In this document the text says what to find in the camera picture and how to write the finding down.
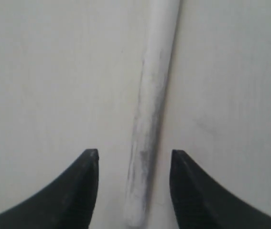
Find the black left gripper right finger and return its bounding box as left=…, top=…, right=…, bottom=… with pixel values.
left=170, top=149, right=271, bottom=229

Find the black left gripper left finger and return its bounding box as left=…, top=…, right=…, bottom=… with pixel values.
left=0, top=149, right=99, bottom=229

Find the white wooden drumstick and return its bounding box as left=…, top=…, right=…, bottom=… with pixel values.
left=123, top=0, right=181, bottom=229

